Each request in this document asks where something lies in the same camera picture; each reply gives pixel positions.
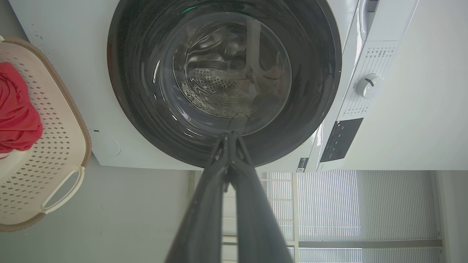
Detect round filter cover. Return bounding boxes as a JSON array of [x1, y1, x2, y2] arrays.
[[90, 130, 121, 158]]

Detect white program dial knob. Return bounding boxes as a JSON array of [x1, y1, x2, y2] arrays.
[[356, 74, 384, 99]]

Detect white window blinds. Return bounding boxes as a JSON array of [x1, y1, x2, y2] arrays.
[[263, 170, 444, 263]]

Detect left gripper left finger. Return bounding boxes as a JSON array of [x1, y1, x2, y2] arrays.
[[165, 132, 230, 263]]

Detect round glass washing machine door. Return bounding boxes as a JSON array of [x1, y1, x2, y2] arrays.
[[107, 0, 342, 168]]

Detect white detergent drawer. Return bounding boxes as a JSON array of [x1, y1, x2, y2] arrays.
[[358, 0, 400, 42]]

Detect steel washing drum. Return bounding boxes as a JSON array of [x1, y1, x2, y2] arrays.
[[172, 22, 289, 117]]

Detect red garment with white trim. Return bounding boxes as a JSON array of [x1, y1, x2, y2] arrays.
[[0, 62, 44, 159]]

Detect black display panel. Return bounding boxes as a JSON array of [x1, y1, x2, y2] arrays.
[[320, 118, 364, 163]]

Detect white front-load washing machine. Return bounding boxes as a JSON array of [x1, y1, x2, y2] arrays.
[[8, 0, 421, 173]]

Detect beige perforated laundry basket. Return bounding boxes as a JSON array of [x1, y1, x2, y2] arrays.
[[0, 36, 92, 232]]

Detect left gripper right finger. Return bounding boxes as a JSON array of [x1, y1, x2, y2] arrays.
[[228, 131, 294, 263]]

